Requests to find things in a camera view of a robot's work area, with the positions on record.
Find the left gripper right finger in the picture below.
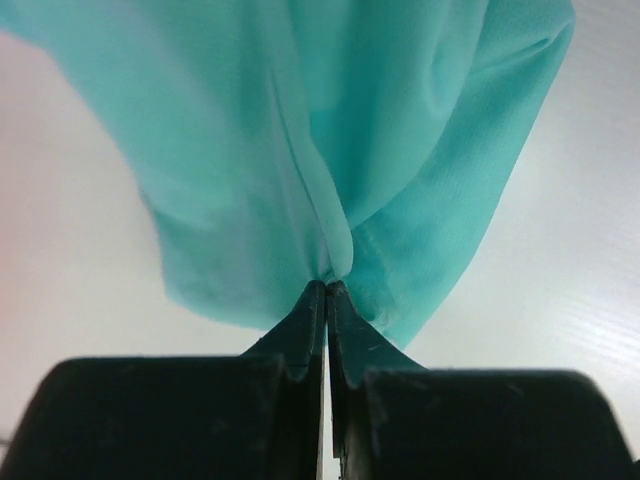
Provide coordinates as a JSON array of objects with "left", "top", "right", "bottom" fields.
[{"left": 325, "top": 283, "right": 638, "bottom": 479}]

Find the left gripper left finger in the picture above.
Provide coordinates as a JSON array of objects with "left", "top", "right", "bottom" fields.
[{"left": 1, "top": 281, "right": 325, "bottom": 480}]

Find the teal t-shirt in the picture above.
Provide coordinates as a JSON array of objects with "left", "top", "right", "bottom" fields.
[{"left": 1, "top": 1, "right": 575, "bottom": 348}]

